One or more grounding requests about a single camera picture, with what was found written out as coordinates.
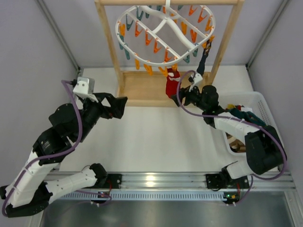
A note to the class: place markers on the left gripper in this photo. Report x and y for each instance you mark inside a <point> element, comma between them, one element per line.
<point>104,107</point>

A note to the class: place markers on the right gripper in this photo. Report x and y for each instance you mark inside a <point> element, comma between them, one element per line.
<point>187,95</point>

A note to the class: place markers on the black sock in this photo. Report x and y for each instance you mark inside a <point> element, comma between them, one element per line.
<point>201,67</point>

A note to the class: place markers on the white oval clip hanger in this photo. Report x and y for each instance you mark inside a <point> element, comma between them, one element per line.
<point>189,35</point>

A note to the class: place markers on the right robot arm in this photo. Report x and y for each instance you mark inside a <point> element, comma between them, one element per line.
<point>264,149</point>

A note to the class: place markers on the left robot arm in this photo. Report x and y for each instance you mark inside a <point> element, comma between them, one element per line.
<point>30,193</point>

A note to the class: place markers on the wooden hanger stand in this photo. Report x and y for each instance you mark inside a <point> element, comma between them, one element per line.
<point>146,86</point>

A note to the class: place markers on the teal sock in basket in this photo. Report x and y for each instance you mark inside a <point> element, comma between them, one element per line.
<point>246,114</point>

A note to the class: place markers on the white plastic basket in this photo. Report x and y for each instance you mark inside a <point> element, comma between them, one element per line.
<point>252,100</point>

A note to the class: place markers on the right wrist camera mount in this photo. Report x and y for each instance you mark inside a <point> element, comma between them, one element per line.
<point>195,79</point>

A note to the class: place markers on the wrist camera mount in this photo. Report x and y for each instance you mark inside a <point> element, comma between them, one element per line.
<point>84,88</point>
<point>195,79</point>

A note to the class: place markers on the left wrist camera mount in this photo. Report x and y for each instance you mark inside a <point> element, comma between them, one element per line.
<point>84,88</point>

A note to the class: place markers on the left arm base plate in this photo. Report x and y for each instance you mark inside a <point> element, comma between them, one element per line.
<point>113,181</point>

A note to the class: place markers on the aluminium rail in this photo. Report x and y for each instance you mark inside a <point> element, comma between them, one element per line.
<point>197,180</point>

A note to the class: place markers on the grey slotted cable duct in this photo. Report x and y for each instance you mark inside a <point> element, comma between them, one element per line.
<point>153,196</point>

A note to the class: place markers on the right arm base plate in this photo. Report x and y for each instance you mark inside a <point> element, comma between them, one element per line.
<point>218,181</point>

